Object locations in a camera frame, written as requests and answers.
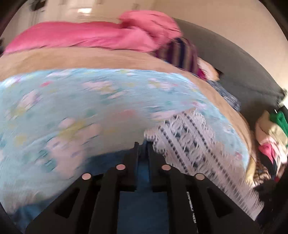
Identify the purple striped pillow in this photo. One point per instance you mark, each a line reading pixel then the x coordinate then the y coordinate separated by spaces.
pixel 180 54

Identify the light blue cartoon printed blanket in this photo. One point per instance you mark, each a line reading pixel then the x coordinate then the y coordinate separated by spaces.
pixel 67 108

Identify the tan bed sheet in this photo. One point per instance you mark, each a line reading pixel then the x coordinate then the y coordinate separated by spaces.
pixel 90 58

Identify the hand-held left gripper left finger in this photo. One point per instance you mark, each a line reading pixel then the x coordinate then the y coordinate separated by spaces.
pixel 132 162

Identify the peach cloth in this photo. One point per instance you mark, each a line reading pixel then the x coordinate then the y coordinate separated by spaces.
pixel 209 69

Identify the blue denim pants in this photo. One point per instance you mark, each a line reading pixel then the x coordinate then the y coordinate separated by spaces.
pixel 191 146

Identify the dark blue patterned cloth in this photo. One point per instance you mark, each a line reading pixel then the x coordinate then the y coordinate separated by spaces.
pixel 225 94

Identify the magenta cloth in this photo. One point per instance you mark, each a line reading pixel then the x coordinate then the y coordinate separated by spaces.
pixel 201 73

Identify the grey padded headboard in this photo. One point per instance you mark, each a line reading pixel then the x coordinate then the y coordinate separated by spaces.
pixel 236 67

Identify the pink duvet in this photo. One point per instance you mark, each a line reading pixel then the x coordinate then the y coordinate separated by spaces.
pixel 78 33

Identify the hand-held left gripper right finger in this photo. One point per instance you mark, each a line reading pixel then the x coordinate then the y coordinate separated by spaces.
pixel 155 162

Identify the pile of mixed clothes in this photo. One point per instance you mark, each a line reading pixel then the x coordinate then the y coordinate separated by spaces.
pixel 270 139

